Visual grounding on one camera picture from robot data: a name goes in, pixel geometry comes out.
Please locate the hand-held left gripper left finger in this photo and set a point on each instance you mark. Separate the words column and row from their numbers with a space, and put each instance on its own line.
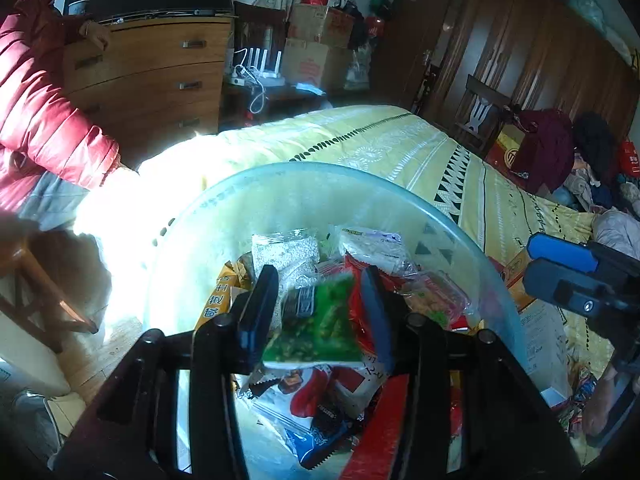
column 257, row 305

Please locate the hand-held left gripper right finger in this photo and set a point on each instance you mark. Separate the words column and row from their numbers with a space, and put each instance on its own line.
column 375, row 310

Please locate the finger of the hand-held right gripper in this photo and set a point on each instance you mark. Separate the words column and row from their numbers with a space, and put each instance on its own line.
column 560, row 250
column 545, row 277

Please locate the red snack bag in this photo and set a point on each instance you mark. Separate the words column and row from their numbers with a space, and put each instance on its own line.
column 356, row 305

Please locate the yellow snack bar wrapper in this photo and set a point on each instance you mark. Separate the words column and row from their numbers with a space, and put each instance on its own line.
column 220, row 300

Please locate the white sesame snack bag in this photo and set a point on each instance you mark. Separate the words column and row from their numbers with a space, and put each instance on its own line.
column 290, row 255

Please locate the clear white snack bag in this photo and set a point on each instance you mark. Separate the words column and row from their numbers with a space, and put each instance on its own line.
column 375, row 250

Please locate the clear peanut snack bag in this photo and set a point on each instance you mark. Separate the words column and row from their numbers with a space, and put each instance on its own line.
column 435, row 302

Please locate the green pea snack bag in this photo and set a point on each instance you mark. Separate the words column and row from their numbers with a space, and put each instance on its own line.
column 315, row 325

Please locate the translucent plastic bin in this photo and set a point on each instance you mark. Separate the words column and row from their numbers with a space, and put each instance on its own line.
column 210, row 220

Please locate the long red snack wrapper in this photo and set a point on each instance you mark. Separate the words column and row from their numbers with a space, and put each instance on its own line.
column 380, row 425

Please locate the pile of mixed snack packets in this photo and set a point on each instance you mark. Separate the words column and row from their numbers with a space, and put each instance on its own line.
column 575, row 395

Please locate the white blue snack bag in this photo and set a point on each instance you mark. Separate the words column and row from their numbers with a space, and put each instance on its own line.
column 310, row 420

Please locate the person's right hand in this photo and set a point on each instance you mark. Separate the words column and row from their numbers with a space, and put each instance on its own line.
column 597, row 415

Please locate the white floral quilt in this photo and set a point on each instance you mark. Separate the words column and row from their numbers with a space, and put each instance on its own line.
column 617, row 232

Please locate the pile of clothes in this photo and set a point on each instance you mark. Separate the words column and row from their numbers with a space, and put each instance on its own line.
column 595, row 187

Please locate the black grey cardboard box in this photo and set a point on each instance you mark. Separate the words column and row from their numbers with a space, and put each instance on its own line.
column 542, row 350

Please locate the maroon bag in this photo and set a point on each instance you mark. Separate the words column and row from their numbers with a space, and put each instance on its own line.
column 545, row 145

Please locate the red yellow gift box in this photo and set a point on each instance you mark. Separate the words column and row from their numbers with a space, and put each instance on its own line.
column 507, row 157

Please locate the black fur coat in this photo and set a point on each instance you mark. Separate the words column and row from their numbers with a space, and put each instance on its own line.
column 595, row 140

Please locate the large red bag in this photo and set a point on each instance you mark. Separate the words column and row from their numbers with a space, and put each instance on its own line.
column 630, row 157

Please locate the yellow patterned bedsheet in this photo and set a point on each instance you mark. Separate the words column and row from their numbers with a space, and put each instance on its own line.
column 400, row 150

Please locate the dark wooden nightstand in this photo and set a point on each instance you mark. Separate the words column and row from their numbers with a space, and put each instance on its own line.
column 280, row 105

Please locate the wooden wardrobe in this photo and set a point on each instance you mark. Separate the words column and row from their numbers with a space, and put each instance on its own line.
column 525, row 50

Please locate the white router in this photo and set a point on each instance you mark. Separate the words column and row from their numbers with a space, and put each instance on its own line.
column 270, row 77

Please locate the white plastic bags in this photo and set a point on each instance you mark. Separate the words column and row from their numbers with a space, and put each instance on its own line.
column 357, row 70

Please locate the wooden stool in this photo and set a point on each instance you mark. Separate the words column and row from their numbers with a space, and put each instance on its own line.
column 20, row 260

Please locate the teal bag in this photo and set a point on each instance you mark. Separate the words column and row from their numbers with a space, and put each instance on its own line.
column 585, row 5

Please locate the cardboard box red print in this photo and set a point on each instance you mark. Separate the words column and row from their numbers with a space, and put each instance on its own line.
column 305, row 62
column 320, row 22

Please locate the wooden dresser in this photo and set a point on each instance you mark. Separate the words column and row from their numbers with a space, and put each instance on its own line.
column 150, row 70

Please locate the wooden door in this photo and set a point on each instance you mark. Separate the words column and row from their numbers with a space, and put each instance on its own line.
column 415, row 35

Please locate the dark wooden chair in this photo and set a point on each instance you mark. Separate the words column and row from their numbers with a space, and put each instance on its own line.
column 250, row 25

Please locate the black bag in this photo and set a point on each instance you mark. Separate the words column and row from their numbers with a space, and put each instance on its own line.
column 360, row 30

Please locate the small red bag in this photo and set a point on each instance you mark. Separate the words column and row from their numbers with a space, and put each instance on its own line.
column 375, row 25

